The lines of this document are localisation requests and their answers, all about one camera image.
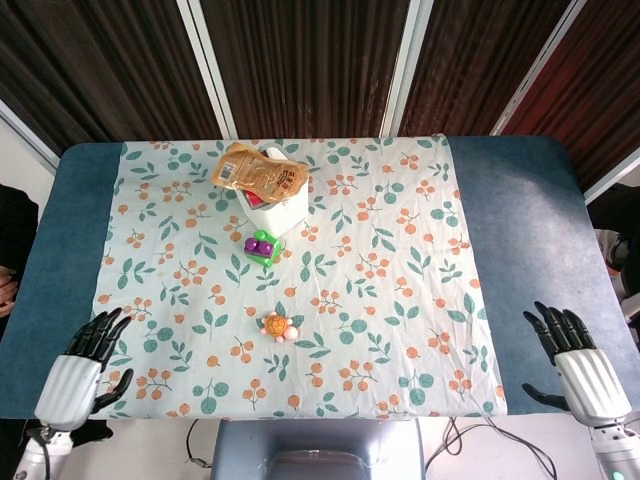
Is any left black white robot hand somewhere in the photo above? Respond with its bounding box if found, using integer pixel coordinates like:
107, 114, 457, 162
33, 307, 134, 431

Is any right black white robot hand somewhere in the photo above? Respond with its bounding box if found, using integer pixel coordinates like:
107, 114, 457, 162
520, 300, 633, 427

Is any pink orange turtle toy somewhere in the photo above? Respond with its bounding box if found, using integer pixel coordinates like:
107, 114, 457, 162
256, 310, 300, 343

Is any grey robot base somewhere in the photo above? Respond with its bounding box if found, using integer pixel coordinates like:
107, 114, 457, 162
209, 418, 427, 480

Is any purple toy building block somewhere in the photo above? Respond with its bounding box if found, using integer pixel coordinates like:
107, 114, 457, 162
243, 235, 276, 257

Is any purple green toy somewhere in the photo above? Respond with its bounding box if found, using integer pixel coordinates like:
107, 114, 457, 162
245, 227, 282, 268

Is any blue table cover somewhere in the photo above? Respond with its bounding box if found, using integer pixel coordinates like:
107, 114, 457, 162
0, 135, 640, 420

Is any person in dark clothes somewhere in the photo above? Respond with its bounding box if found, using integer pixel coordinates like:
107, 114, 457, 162
0, 183, 40, 326
589, 182, 640, 321

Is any floral print tablecloth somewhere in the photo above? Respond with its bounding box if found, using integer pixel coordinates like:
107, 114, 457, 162
87, 133, 509, 420

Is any white ribbed plastic bin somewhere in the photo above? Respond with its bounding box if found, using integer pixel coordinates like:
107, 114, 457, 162
235, 146, 310, 239

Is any brown spouted snack pouch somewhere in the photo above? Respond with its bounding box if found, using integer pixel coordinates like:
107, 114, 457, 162
210, 142, 308, 203

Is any black cable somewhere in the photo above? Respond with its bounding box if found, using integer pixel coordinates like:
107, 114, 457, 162
185, 418, 214, 470
424, 415, 559, 480

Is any white partition frame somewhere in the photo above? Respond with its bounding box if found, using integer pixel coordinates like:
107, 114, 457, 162
0, 0, 640, 201

